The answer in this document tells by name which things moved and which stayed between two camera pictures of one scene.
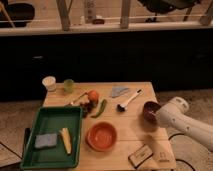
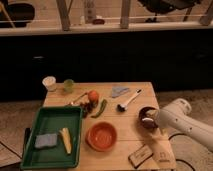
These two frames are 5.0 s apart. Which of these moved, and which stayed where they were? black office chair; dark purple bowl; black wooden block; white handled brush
Moved: dark purple bowl
Stayed: white handled brush; black wooden block; black office chair
